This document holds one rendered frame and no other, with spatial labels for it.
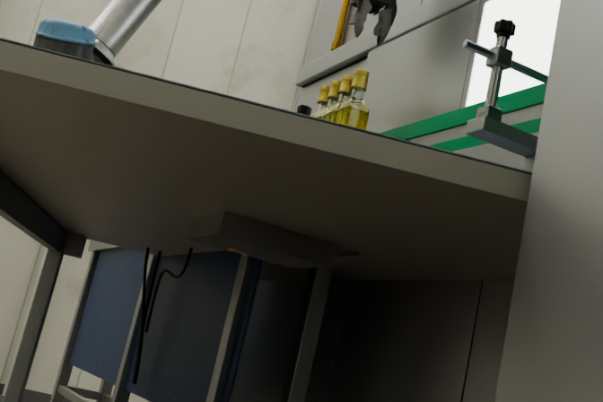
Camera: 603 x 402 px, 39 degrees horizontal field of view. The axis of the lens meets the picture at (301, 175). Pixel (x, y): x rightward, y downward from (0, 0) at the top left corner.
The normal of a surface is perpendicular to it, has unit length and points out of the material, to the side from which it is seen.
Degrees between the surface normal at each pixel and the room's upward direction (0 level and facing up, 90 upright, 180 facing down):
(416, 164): 90
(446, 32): 90
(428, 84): 90
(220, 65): 90
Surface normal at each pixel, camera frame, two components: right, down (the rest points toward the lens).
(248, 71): 0.13, -0.20
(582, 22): -0.87, -0.29
